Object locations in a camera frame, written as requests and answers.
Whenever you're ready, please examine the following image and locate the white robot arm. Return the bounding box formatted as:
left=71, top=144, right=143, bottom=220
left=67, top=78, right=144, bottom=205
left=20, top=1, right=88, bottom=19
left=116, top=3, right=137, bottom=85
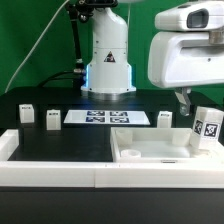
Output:
left=82, top=0, right=224, bottom=116

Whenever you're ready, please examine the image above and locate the white tag sheet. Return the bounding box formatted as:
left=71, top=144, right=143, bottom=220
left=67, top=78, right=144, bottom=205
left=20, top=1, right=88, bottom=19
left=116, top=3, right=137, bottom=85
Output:
left=64, top=110, right=150, bottom=125

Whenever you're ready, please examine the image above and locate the white square tabletop part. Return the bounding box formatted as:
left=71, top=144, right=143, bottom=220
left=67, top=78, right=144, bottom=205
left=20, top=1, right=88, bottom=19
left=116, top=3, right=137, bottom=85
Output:
left=110, top=127, right=224, bottom=164

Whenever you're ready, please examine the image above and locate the black camera pole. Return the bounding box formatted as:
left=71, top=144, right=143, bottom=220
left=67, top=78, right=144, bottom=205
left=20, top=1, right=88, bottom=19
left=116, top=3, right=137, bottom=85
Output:
left=65, top=0, right=93, bottom=69

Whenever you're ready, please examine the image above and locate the black cable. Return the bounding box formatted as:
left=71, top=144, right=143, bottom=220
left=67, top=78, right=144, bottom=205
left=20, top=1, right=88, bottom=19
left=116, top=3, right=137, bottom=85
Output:
left=36, top=69, right=88, bottom=89

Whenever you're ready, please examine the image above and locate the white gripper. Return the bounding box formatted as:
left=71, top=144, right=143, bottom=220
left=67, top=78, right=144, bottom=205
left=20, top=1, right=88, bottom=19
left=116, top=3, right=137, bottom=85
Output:
left=148, top=0, right=224, bottom=116

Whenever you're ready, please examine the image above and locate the white U-shaped fence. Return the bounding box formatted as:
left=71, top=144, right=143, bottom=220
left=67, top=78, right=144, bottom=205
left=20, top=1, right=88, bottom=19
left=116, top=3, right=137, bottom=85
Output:
left=0, top=129, right=224, bottom=188

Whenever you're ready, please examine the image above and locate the white cable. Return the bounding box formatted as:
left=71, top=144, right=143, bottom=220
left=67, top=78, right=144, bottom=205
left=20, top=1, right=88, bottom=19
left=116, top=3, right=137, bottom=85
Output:
left=3, top=0, right=72, bottom=94

